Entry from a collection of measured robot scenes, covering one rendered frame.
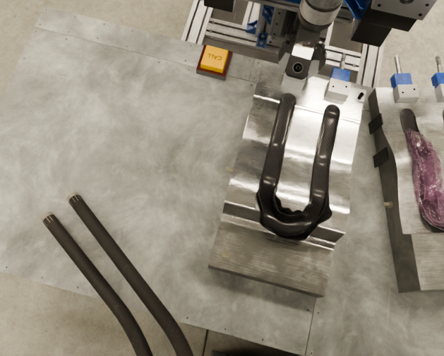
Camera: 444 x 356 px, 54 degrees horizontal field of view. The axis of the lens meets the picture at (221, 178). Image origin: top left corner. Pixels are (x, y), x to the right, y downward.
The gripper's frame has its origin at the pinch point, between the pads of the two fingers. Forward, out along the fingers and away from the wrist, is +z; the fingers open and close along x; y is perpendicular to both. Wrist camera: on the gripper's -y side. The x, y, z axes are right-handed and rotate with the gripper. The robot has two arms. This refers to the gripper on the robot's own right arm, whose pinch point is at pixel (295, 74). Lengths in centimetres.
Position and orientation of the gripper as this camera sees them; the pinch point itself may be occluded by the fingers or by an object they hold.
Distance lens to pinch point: 108.7
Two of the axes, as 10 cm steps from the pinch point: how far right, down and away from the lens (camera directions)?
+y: 2.6, -9.2, 3.0
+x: -9.7, -2.5, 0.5
